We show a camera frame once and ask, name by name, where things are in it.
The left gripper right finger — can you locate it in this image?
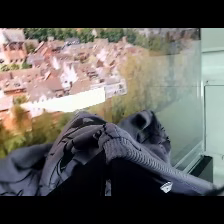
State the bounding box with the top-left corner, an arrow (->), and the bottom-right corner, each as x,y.
109,156 -> 168,197

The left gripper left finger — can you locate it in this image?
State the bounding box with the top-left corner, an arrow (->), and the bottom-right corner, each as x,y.
49,150 -> 108,197

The purple patterned top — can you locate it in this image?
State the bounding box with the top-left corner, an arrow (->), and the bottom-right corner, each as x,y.
0,109 -> 224,197

